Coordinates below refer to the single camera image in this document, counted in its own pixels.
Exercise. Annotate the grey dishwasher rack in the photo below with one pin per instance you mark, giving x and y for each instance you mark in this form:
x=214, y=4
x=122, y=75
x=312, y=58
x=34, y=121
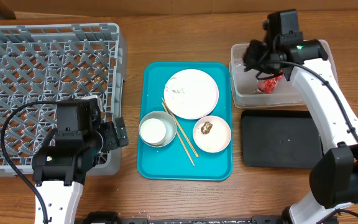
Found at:
x=43, y=64

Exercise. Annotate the red snack wrapper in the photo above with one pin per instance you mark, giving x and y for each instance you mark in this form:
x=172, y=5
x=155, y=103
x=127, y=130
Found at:
x=267, y=86

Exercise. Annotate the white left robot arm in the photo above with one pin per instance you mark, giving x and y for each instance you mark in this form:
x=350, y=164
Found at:
x=59, y=171

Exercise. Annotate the large pink plate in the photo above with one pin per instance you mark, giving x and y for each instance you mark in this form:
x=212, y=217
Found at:
x=191, y=94

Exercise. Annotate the wooden chopstick upper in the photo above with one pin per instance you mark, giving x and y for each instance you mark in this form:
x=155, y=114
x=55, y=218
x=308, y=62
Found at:
x=181, y=129

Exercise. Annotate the wooden chopstick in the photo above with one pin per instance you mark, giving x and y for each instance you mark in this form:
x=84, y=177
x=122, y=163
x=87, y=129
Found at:
x=181, y=129
x=179, y=137

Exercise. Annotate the small white cup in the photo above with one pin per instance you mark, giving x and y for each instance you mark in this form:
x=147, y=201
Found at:
x=153, y=131

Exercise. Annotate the wooden chopstick lower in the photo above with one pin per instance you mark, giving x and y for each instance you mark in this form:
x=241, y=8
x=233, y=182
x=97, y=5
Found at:
x=179, y=137

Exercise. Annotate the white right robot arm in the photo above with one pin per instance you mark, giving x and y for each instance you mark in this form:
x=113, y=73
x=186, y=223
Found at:
x=309, y=67

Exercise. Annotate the clear plastic waste bin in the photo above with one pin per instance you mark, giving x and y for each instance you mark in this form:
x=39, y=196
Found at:
x=245, y=86

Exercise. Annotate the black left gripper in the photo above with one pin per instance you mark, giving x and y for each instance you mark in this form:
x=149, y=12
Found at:
x=113, y=142

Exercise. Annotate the black waste tray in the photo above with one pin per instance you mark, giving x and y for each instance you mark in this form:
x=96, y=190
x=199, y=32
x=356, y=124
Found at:
x=280, y=139

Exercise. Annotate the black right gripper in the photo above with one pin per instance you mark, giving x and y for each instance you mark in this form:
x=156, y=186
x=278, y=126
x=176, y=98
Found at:
x=252, y=55

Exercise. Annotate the grey bowl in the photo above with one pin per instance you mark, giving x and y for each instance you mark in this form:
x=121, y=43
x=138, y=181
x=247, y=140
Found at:
x=168, y=122

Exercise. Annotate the brown food scrap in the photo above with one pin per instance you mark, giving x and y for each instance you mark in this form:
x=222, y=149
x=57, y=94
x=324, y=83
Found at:
x=206, y=127

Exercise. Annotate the small pink plate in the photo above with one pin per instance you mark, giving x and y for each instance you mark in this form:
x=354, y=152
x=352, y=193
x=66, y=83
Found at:
x=217, y=139

